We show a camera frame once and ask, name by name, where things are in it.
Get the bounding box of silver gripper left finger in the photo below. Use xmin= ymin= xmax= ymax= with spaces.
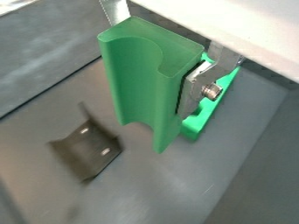
xmin=98 ymin=0 xmax=130 ymax=25

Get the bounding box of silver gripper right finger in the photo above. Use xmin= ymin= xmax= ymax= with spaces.
xmin=176 ymin=41 xmax=245 ymax=119

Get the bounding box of green arch block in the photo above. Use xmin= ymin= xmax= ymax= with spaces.
xmin=97 ymin=17 xmax=204 ymax=153

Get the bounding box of black curved fixture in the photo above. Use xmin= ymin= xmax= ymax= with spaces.
xmin=47 ymin=102 xmax=122 ymax=182

